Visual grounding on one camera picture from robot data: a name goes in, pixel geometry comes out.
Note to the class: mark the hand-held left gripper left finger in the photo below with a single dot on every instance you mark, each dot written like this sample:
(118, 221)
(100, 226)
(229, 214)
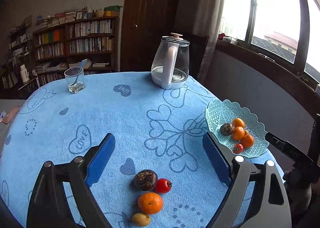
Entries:
(101, 161)

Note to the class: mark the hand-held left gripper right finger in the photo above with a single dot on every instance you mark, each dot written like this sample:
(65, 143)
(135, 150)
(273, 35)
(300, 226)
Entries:
(215, 158)

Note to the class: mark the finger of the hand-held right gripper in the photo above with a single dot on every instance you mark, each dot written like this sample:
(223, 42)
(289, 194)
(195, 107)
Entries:
(276, 141)

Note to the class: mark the red cherry tomato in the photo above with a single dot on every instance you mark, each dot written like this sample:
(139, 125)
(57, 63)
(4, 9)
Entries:
(238, 148)
(163, 185)

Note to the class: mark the mandarin orange with stem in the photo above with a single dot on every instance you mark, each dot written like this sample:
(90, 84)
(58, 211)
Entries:
(150, 203)
(247, 141)

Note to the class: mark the small brown water chestnut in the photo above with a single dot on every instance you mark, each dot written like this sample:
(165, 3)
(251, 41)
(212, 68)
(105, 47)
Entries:
(227, 129)

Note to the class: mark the large orange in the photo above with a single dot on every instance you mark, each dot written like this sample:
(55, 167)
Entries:
(238, 133)

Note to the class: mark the small smooth orange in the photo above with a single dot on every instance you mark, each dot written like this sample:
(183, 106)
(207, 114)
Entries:
(238, 122)

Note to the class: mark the light blue plastic basket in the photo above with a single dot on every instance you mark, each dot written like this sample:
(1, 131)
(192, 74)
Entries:
(220, 113)

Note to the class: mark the large brown water chestnut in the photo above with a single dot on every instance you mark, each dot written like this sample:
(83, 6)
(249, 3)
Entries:
(144, 180)

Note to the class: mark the small brown kiwi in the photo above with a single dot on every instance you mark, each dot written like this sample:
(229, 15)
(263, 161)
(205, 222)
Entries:
(141, 219)

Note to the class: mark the blue printed towel cloth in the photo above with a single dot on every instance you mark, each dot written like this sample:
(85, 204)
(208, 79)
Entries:
(112, 118)

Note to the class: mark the clear glass cup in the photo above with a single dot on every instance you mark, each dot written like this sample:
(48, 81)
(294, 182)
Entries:
(75, 83)

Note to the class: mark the white thermos bottle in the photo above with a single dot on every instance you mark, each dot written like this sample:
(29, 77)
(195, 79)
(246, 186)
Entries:
(24, 74)

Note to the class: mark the wooden bookshelf with books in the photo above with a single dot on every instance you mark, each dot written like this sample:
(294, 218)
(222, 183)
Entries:
(82, 43)

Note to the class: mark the patterned curtain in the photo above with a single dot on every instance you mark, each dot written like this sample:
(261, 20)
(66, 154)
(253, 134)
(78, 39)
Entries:
(212, 18)

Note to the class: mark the open cluttered shelf rack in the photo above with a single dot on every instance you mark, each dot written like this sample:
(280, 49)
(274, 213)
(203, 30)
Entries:
(15, 53)

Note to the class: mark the dark wooden door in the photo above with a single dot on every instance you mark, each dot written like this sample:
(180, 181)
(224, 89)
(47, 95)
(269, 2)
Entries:
(150, 13)

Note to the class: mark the window with dark frame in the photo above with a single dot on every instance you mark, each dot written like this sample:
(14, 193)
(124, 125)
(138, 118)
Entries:
(275, 6)

